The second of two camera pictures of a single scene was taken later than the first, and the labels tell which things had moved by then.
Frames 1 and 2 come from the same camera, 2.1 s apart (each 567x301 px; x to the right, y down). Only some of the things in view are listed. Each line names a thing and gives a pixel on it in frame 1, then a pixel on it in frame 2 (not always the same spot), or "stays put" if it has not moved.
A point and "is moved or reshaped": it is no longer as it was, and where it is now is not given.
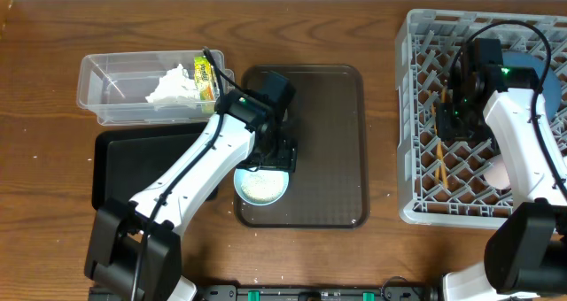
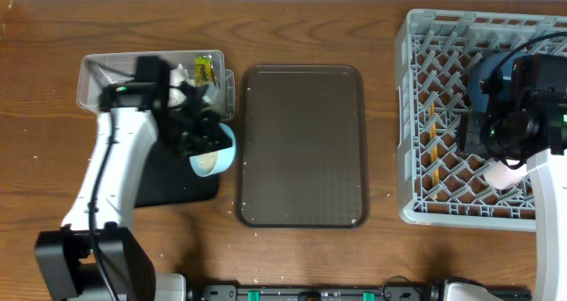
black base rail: x=318 y=293 stays put
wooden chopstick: x=440 y=165 → x=432 y=147
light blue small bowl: x=262 y=187 is moved or reshaped
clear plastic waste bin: x=151 y=88 stays put
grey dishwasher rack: x=440 y=182 stays put
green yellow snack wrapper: x=205 y=80 stays put
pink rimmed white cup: x=498 y=176 stays put
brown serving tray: x=327 y=118 stays put
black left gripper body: x=274 y=154 → x=189 y=136
